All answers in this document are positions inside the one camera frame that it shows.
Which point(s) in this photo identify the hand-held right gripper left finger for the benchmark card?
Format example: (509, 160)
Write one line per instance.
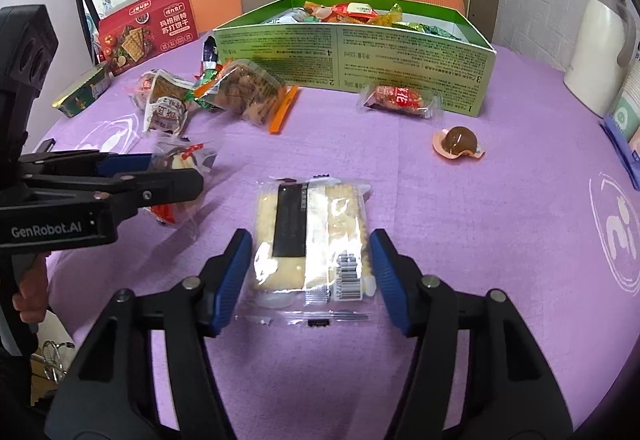
(232, 280)

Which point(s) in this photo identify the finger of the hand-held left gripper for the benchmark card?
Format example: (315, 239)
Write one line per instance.
(165, 185)
(125, 163)

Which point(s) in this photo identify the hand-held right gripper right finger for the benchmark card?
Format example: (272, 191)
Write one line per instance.
(387, 280)

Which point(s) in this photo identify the clear pastry packet red print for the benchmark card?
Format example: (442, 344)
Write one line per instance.
(182, 159)

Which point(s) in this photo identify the clear cracker packet black label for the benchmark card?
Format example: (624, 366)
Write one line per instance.
(320, 230)

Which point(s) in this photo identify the green cardboard box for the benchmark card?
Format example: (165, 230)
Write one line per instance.
(400, 60)

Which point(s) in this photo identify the person's left hand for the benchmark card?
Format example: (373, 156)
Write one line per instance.
(32, 294)

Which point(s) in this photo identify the tofu snack packet red label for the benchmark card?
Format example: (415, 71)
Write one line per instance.
(164, 119)

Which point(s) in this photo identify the green instant noodle bowl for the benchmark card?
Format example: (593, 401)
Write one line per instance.
(80, 93)

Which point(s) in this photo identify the clear brown tofu snack packet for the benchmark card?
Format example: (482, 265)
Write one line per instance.
(165, 85)

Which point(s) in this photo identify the clear snack packet orange strip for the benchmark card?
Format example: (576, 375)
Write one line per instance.
(245, 88)

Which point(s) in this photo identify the purple printed tablecloth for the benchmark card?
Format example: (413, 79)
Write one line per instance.
(500, 220)

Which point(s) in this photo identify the red cracker box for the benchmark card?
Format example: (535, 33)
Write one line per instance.
(150, 30)

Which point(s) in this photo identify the brown ball candy pink cup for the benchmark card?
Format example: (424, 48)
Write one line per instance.
(460, 140)

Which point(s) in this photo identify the pile of assorted snack packets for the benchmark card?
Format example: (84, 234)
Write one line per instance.
(350, 13)

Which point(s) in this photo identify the white thermos jug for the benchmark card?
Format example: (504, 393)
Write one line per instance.
(595, 55)

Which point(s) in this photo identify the pastel packets against wall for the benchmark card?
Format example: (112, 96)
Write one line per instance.
(627, 120)

